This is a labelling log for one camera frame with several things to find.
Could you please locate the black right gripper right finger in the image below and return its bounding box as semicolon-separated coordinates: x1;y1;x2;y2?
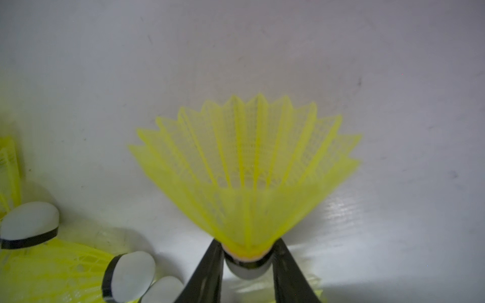
272;239;320;303

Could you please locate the yellow shuttlecock four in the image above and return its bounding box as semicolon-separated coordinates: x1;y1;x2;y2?
130;94;361;280

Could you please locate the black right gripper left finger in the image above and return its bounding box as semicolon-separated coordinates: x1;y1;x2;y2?
174;239;224;303

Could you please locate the yellow shuttlecock twelve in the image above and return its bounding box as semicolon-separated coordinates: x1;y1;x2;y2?
139;276;184;303

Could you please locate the yellow shuttlecock nine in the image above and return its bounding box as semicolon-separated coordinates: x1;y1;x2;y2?
1;239;155;302

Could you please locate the yellow shuttlecock three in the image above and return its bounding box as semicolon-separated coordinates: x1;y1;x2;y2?
1;136;59;251

